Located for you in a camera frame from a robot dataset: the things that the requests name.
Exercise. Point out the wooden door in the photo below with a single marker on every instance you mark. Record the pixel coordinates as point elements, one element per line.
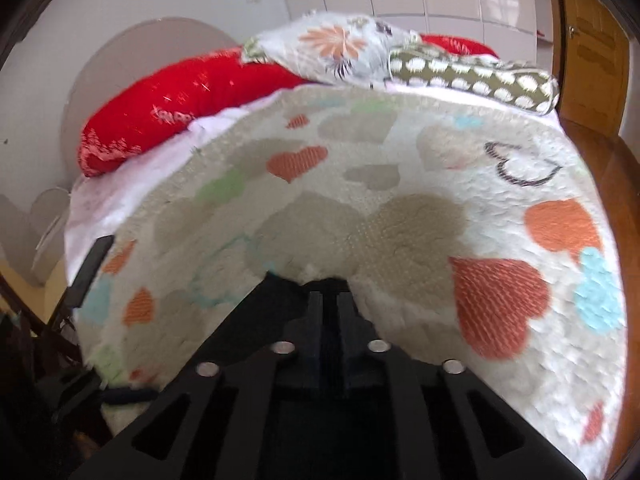
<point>595,60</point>

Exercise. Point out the plain red pillow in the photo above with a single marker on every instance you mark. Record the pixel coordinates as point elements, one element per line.
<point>460,45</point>

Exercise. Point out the red pillow with white print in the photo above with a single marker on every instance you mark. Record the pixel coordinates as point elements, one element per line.
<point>175,95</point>

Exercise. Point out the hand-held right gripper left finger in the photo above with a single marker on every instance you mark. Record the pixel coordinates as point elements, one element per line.
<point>315,315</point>

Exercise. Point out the olive dotted bolster pillow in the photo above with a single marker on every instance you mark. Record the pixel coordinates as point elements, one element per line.
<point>475,82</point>

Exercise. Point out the pale pink bed sheet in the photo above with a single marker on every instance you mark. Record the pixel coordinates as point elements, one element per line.
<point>125,175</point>

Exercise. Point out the heart print quilt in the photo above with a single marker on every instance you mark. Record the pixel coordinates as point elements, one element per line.
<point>400,185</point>

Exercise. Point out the floral pillow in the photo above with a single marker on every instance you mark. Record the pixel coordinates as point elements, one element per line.
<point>325,45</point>

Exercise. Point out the beige rounded headboard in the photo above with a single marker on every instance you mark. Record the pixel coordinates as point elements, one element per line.
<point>125,50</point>

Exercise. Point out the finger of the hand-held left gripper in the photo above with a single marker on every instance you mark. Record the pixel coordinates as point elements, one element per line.
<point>95,265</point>

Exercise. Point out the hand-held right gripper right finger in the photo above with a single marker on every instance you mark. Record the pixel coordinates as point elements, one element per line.
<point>345,315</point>

